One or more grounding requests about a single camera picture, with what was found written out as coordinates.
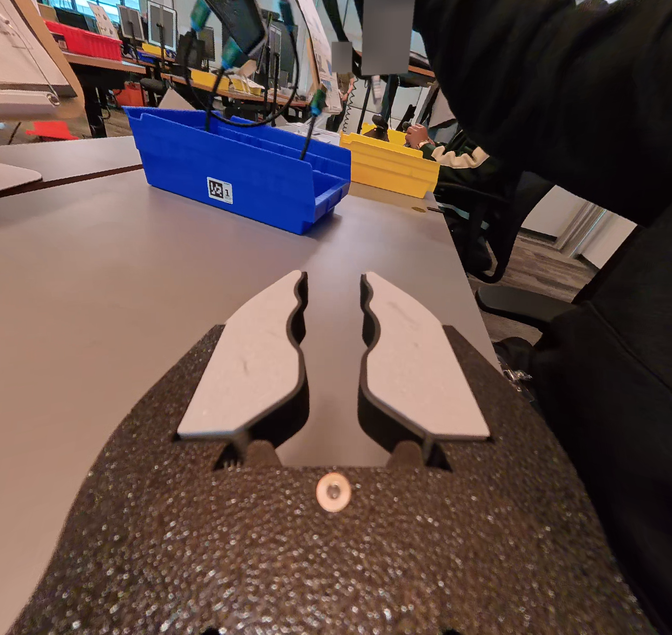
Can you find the yellow plastic bin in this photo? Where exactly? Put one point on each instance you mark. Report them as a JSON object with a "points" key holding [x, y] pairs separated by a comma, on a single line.
{"points": [[388, 167]]}

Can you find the black HDMI switch box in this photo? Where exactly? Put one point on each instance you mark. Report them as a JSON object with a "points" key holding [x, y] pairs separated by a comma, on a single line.
{"points": [[231, 13]]}

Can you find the person's torso black sweatshirt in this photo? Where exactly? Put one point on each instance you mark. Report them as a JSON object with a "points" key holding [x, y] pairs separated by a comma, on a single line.
{"points": [[619, 383]]}

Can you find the black office chair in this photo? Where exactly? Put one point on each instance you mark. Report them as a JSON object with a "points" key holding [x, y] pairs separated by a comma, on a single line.
{"points": [[519, 304]]}

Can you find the wooden document stand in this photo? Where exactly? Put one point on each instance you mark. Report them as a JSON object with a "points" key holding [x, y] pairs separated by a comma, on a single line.
{"points": [[31, 31]]}

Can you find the blue plastic bin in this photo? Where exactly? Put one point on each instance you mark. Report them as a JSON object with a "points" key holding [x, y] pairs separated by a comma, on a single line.
{"points": [[252, 173]]}

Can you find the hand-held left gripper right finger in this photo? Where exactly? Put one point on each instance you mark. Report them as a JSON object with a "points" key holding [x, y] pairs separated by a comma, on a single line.
{"points": [[420, 367]]}

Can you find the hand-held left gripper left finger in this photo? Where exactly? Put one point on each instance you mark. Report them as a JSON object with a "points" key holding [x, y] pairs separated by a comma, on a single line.
{"points": [[246, 367]]}

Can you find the red plastic bin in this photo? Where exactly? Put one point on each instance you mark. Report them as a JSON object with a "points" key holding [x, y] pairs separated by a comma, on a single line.
{"points": [[84, 41]]}

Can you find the person's right forearm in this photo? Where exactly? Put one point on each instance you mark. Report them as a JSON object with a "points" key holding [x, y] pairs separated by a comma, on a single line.
{"points": [[525, 68]]}

